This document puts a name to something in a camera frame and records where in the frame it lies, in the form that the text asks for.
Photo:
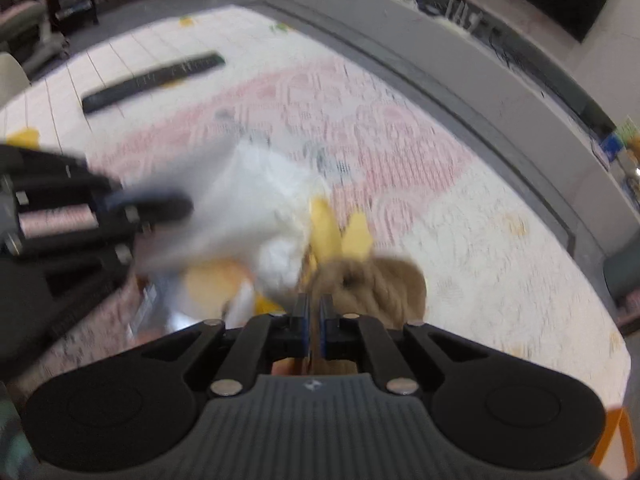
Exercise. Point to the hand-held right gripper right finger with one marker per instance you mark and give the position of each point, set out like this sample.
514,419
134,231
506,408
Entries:
326,321

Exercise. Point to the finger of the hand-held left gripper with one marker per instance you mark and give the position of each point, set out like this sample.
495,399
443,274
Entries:
160,205

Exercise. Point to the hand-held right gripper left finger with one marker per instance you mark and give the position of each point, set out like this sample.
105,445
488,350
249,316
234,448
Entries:
301,321

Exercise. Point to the white fuzzy cloth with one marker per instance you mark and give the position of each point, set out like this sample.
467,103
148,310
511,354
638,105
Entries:
215,210

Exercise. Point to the brown fuzzy scarf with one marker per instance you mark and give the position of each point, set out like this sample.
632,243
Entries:
380,285

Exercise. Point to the orange cardboard box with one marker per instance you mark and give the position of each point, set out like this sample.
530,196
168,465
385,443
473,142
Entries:
612,430

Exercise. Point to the cream soft toy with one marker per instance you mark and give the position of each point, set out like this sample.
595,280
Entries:
210,285

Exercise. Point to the white crinkled toy yellow parts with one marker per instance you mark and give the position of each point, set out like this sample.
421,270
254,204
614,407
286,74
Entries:
285,260

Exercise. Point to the long black flat bar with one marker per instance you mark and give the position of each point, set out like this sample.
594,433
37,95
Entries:
150,80

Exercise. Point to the white pink patterned bedspread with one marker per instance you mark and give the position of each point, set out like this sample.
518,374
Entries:
450,200

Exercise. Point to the grey TV stand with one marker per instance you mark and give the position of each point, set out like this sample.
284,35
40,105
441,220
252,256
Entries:
400,15

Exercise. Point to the white router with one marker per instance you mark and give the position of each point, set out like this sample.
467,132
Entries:
462,15

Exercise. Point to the green picture board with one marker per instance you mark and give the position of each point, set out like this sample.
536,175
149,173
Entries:
629,130

